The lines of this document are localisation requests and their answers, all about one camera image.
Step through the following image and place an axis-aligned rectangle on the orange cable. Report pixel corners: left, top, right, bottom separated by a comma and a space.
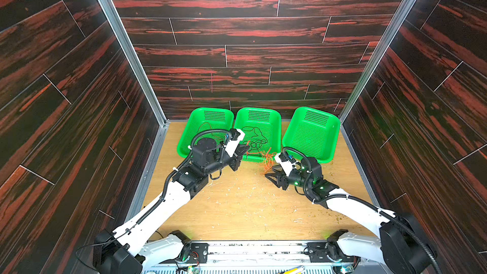
245, 146, 279, 176

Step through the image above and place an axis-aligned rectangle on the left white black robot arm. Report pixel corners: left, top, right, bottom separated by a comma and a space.
92, 129, 250, 273

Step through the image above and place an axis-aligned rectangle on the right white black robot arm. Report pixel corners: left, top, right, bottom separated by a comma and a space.
265, 147, 441, 273

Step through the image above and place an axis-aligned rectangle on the left green plastic basket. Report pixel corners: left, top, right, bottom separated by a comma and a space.
176, 107, 235, 158

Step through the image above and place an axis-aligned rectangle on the green plastic basket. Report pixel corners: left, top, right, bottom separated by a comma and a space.
176, 107, 235, 158
233, 107, 282, 163
282, 107, 341, 164

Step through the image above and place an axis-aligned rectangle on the right green plastic basket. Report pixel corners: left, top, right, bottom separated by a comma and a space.
282, 107, 341, 164

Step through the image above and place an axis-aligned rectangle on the middle green plastic basket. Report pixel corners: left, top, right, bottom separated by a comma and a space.
233, 107, 282, 163

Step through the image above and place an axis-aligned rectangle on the yellow pencil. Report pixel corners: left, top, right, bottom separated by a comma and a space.
279, 266, 305, 274

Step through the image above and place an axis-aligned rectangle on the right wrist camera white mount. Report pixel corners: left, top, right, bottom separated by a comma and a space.
274, 152, 301, 176

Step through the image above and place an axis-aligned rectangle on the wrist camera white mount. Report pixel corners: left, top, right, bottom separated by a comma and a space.
225, 129, 245, 157
274, 152, 301, 176

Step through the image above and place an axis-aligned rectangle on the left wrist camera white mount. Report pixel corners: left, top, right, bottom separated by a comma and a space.
225, 129, 245, 157

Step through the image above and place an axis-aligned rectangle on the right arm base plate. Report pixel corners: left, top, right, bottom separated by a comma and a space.
304, 241, 360, 263

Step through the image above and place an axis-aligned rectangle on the aluminium front rail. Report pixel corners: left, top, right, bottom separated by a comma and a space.
144, 241, 386, 273

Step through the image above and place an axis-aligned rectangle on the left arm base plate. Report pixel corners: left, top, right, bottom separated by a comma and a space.
158, 242, 209, 266

